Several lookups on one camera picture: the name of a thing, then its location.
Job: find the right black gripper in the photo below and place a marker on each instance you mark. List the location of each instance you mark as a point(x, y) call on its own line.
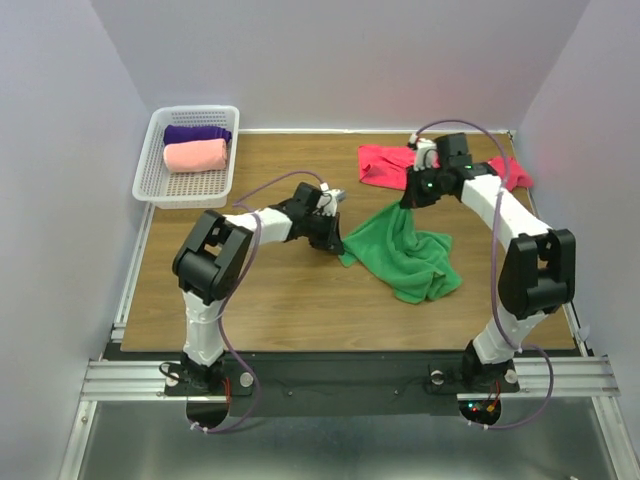
point(413, 197)

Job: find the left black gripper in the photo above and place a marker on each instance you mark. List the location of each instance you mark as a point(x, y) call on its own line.
point(330, 240)

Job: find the green towel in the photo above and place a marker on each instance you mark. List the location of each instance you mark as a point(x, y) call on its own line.
point(414, 263)

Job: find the pink towel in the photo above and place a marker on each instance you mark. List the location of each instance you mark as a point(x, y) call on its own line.
point(196, 156)

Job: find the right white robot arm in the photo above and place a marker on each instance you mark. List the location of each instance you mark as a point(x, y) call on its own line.
point(536, 277)

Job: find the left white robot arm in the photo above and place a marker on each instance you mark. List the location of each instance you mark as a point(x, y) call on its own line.
point(210, 265)

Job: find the red towel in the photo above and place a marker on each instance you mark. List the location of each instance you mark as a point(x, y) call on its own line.
point(386, 167)

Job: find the white perforated plastic basket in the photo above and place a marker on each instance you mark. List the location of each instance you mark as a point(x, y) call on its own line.
point(155, 184)

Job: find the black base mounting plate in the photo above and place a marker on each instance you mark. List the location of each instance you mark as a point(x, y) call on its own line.
point(357, 383)

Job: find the rolled purple towel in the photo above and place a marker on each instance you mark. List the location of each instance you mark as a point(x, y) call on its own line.
point(175, 134)

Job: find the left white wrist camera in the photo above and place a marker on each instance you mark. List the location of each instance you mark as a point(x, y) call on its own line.
point(329, 200)

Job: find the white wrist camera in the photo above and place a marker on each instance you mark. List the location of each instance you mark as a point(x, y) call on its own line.
point(425, 153)
point(329, 200)

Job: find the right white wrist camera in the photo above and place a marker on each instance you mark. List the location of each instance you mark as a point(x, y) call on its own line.
point(425, 153)

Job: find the aluminium frame rail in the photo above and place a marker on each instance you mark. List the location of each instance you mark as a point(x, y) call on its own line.
point(142, 380)

